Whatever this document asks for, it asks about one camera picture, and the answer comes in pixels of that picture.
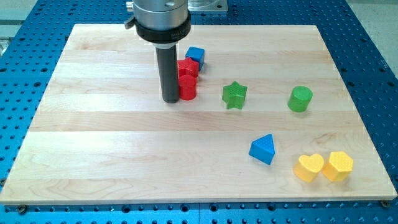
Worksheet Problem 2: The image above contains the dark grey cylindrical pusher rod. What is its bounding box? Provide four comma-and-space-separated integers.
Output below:
154, 43, 179, 103

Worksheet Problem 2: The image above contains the blue triangle block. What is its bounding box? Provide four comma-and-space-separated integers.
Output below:
249, 134, 275, 165

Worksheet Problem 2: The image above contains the red star block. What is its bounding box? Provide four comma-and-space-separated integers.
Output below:
177, 57, 200, 78

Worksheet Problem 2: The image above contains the blue cube block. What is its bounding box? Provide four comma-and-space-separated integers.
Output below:
185, 46, 205, 71

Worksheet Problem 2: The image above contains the red cylinder block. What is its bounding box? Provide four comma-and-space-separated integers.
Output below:
178, 75, 197, 100

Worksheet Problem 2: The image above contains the silver metal mounting plate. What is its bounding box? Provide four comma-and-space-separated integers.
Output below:
126, 0, 229, 13

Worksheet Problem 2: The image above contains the green star block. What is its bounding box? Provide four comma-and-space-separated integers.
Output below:
222, 81, 248, 110

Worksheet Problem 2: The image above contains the light wooden board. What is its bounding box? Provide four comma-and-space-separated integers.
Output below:
1, 24, 397, 205

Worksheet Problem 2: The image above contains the green cylinder block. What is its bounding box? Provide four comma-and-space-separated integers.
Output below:
287, 86, 313, 113

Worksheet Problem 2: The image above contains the yellow heart block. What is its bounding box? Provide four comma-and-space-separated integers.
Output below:
293, 154, 325, 182

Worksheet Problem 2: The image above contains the yellow hexagon block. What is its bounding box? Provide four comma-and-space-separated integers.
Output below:
322, 151, 354, 182

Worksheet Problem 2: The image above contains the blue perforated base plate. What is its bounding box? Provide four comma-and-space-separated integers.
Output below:
1, 1, 397, 223

